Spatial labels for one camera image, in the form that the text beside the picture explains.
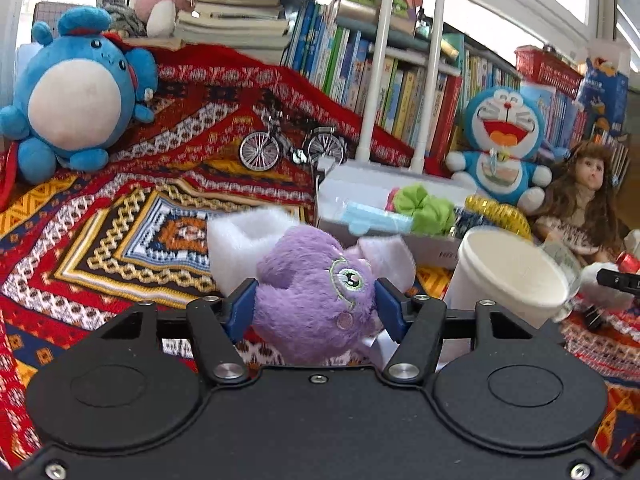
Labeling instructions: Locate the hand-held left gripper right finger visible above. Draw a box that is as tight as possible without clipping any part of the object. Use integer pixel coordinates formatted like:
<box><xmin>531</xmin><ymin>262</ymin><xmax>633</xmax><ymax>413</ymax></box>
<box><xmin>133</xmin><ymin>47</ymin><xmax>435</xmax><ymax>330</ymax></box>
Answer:
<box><xmin>375</xmin><ymin>277</ymin><xmax>538</xmax><ymax>386</ymax></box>

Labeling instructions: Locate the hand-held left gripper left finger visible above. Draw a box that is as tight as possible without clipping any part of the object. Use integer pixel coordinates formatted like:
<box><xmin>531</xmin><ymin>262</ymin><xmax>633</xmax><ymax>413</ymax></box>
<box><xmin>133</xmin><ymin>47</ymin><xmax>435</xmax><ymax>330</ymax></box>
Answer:
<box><xmin>97</xmin><ymin>277</ymin><xmax>258</xmax><ymax>386</ymax></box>

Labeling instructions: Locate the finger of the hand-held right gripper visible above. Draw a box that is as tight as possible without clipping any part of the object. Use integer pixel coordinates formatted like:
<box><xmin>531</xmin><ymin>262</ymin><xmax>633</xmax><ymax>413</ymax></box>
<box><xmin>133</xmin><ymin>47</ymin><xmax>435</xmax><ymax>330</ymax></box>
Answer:
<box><xmin>597</xmin><ymin>268</ymin><xmax>640</xmax><ymax>297</ymax></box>

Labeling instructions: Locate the purple plush toy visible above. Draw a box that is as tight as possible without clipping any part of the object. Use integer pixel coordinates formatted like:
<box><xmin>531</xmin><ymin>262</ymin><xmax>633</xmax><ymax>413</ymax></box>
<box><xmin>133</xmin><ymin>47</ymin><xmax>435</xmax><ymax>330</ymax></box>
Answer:
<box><xmin>250</xmin><ymin>225</ymin><xmax>386</xmax><ymax>366</ymax></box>

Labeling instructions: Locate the light blue face mask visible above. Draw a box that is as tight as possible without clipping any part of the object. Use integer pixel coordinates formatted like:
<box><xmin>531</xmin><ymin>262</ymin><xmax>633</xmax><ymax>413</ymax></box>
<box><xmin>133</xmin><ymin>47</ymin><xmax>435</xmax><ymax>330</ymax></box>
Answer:
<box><xmin>340</xmin><ymin>200</ymin><xmax>416</xmax><ymax>236</ymax></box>

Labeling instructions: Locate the green hair scrunchie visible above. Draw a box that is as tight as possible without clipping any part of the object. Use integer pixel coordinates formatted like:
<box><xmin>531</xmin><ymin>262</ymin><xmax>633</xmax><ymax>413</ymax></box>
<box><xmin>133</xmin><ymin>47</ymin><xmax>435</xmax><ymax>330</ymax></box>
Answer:
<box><xmin>392</xmin><ymin>184</ymin><xmax>457</xmax><ymax>236</ymax></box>

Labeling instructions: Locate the navy blue patterned cloth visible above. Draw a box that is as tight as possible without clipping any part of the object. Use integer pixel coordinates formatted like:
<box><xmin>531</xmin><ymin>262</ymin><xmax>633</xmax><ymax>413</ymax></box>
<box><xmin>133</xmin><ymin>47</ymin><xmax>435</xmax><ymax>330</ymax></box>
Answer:
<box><xmin>447</xmin><ymin>207</ymin><xmax>488</xmax><ymax>241</ymax></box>

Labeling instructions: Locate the white cardboard box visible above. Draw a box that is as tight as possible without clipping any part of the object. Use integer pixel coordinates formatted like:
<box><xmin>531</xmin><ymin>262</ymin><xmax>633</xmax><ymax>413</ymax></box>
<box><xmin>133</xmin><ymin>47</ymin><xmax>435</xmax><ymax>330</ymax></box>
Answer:
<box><xmin>314</xmin><ymin>155</ymin><xmax>481</xmax><ymax>271</ymax></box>

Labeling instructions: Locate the yellow sequin bow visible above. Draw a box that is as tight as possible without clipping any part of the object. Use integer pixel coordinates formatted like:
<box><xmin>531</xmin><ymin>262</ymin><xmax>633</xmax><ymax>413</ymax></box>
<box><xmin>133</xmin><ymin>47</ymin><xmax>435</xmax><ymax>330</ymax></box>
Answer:
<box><xmin>465</xmin><ymin>195</ymin><xmax>533</xmax><ymax>238</ymax></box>

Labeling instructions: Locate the red can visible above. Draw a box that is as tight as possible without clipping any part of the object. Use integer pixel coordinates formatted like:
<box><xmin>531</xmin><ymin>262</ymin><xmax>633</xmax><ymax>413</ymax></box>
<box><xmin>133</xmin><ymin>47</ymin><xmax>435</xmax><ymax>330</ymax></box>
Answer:
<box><xmin>615</xmin><ymin>250</ymin><xmax>640</xmax><ymax>276</ymax></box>

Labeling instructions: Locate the white fluffy pompom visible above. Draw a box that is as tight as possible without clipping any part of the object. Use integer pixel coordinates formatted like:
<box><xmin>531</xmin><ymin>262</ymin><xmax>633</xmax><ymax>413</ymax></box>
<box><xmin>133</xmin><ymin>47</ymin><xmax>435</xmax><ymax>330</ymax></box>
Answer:
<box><xmin>580</xmin><ymin>260</ymin><xmax>636</xmax><ymax>311</ymax></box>

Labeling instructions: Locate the black power adapter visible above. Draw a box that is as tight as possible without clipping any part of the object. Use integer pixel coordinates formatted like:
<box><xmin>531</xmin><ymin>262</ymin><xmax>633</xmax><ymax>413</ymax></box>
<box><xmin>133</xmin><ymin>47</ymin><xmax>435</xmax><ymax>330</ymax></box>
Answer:
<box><xmin>577</xmin><ymin>302</ymin><xmax>607</xmax><ymax>332</ymax></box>

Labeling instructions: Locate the green floral cloth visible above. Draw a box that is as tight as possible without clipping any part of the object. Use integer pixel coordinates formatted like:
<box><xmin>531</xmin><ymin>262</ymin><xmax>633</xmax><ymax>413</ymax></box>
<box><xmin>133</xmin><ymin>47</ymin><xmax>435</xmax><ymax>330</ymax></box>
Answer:
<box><xmin>537</xmin><ymin>237</ymin><xmax>583</xmax><ymax>321</ymax></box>

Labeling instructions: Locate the white foam piece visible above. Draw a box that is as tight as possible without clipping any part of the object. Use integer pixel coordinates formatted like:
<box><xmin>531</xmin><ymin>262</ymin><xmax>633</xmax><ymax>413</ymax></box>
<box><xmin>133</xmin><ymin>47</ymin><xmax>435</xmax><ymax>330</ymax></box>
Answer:
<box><xmin>206</xmin><ymin>207</ymin><xmax>301</xmax><ymax>296</ymax></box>

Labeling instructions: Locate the brown haired doll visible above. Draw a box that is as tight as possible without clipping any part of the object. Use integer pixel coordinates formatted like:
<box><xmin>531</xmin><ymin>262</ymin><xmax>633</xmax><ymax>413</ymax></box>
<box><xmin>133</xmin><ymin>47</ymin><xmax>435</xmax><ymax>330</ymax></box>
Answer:
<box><xmin>532</xmin><ymin>141</ymin><xmax>626</xmax><ymax>266</ymax></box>

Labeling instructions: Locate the white paper cup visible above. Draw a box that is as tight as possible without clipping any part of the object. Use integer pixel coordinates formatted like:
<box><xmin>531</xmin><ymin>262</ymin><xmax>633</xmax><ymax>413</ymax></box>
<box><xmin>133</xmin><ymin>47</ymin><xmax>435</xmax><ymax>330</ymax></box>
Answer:
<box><xmin>442</xmin><ymin>226</ymin><xmax>571</xmax><ymax>331</ymax></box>

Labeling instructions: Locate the miniature metal bicycle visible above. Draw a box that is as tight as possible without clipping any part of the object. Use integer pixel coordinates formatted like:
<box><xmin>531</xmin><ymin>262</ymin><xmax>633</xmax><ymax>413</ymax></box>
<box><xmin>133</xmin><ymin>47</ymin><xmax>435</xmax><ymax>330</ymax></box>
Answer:
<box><xmin>238</xmin><ymin>112</ymin><xmax>348</xmax><ymax>171</ymax></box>

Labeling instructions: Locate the blue printed box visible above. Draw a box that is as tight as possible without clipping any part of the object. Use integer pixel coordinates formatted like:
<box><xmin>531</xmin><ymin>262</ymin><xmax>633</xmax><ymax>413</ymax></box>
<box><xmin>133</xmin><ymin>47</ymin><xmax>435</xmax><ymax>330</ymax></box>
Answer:
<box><xmin>575</xmin><ymin>57</ymin><xmax>631</xmax><ymax>133</ymax></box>

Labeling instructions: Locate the blue white cat plush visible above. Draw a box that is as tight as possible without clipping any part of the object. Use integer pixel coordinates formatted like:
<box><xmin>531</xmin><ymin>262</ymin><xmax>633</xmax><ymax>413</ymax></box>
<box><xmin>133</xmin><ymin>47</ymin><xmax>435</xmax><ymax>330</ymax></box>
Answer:
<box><xmin>445</xmin><ymin>85</ymin><xmax>553</xmax><ymax>208</ymax></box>

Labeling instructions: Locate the red plastic basket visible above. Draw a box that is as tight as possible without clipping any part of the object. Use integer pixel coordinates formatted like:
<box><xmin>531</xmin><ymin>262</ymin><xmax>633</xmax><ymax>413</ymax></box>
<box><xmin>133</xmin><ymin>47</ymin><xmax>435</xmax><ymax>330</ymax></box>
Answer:
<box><xmin>514</xmin><ymin>45</ymin><xmax>586</xmax><ymax>98</ymax></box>

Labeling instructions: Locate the white pipe rack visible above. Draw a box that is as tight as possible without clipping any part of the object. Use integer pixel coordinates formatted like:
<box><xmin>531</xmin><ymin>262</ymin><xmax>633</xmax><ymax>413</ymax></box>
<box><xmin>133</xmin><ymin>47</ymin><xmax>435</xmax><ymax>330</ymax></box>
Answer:
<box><xmin>357</xmin><ymin>0</ymin><xmax>601</xmax><ymax>171</ymax></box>

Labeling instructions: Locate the row of books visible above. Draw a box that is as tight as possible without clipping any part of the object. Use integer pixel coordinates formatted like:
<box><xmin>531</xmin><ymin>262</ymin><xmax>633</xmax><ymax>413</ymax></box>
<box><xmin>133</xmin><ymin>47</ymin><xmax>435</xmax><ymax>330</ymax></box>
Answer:
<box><xmin>282</xmin><ymin>0</ymin><xmax>631</xmax><ymax>171</ymax></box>

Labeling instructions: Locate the blue round plush toy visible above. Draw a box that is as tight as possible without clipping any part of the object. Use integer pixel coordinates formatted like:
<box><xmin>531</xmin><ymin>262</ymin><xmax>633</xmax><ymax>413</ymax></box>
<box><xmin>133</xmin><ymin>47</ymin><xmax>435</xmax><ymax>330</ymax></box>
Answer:
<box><xmin>0</xmin><ymin>6</ymin><xmax>160</xmax><ymax>185</ymax></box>

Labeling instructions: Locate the stack of books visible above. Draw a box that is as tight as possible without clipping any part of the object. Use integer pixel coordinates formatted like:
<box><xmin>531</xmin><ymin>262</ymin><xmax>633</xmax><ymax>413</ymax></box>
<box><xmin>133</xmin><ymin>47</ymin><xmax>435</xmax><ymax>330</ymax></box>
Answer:
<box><xmin>120</xmin><ymin>0</ymin><xmax>293</xmax><ymax>66</ymax></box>

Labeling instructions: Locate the grey knitted cloth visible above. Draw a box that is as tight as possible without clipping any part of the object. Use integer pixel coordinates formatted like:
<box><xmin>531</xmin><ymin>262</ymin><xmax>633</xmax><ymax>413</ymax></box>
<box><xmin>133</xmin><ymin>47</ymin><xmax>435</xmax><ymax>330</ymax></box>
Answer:
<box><xmin>97</xmin><ymin>0</ymin><xmax>148</xmax><ymax>38</ymax></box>

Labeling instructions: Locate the grey chair back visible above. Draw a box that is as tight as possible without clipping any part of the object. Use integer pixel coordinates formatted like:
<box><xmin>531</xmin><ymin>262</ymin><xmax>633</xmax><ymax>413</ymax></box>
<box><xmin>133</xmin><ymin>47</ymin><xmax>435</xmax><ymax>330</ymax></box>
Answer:
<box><xmin>34</xmin><ymin>1</ymin><xmax>68</xmax><ymax>28</ymax></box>

